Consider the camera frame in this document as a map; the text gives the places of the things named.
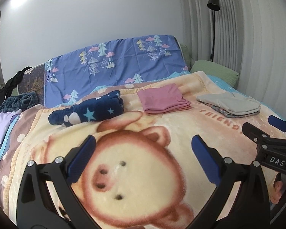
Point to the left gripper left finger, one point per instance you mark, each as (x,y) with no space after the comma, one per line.
(35,208)

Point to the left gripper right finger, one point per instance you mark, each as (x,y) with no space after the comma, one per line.
(251,207)

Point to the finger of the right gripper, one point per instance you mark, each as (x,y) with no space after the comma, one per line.
(255,134)
(277,123)

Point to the pink long-sleeve shirt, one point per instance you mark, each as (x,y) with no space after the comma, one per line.
(166,97)

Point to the folded grey clothes stack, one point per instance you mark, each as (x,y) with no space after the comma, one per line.
(232,104)

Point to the person's right hand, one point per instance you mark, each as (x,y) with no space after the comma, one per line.
(276,189)

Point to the green pillow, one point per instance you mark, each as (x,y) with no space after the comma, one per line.
(216,70)

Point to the folded coral red garment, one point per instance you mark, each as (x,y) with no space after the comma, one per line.
(171,110)

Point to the folded lilac garment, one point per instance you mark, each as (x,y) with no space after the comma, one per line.
(5,121)

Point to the dark teal fleece blanket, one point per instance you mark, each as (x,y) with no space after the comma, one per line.
(21,102)

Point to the cream bear fleece blanket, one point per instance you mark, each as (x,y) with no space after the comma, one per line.
(143,171)

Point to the black garment on headboard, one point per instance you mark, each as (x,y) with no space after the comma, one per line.
(14,81)

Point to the dark patterned pillow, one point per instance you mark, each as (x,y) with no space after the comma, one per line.
(33,81)

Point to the navy star fleece garment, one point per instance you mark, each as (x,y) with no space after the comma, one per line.
(92,110)

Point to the blue tree-print pillow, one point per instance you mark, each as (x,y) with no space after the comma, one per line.
(74,75)

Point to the black floor lamp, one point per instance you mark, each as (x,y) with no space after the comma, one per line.
(214,6)

